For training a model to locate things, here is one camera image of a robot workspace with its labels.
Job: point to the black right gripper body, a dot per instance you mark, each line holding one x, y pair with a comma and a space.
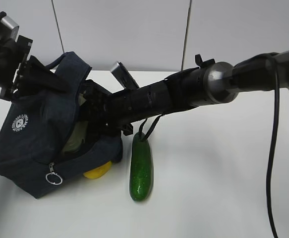
95, 112

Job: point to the green lidded food container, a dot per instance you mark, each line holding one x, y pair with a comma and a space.
77, 137

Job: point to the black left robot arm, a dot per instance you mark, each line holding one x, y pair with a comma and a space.
18, 92

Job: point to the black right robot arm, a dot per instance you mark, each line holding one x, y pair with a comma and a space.
209, 83

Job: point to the yellow lemon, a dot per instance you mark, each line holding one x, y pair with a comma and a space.
99, 171

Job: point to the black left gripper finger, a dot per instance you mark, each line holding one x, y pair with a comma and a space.
36, 77

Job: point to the dark navy lunch bag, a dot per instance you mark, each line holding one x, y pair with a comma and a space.
37, 128

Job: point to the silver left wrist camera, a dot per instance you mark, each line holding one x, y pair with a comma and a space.
8, 28

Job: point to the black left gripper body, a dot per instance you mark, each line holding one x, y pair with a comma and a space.
16, 54

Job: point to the green cucumber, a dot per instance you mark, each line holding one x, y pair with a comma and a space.
141, 169

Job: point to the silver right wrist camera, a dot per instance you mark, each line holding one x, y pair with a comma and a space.
122, 75

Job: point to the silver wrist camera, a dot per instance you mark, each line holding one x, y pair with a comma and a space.
122, 75
8, 28

